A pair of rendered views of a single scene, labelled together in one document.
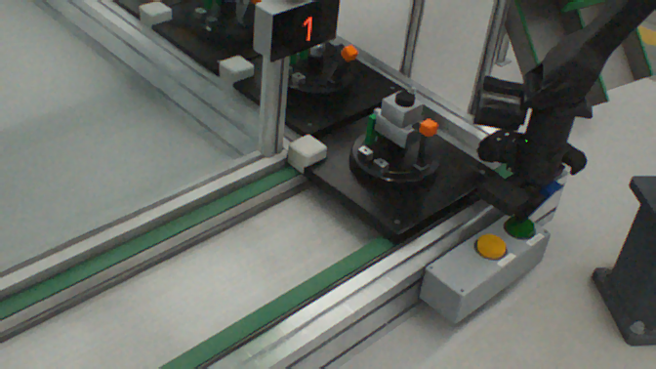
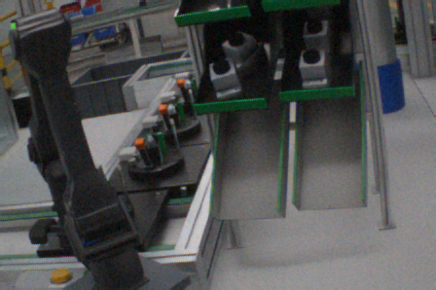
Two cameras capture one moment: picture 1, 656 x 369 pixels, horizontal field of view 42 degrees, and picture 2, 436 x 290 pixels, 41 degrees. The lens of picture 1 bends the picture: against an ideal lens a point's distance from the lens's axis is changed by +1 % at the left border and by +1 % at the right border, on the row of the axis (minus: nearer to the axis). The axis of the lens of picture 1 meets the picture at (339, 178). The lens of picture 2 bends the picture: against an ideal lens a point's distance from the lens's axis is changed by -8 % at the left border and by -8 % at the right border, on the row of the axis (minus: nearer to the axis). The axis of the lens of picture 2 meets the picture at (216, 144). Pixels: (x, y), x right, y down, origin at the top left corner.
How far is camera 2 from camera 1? 1.46 m
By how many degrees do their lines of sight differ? 55
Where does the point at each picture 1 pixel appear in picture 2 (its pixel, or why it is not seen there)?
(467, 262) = (40, 277)
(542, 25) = (262, 136)
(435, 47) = not seen: hidden behind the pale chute
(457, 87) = not seen: hidden behind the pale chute
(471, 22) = (405, 160)
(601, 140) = (356, 265)
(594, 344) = not seen: outside the picture
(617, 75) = (345, 197)
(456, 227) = (71, 262)
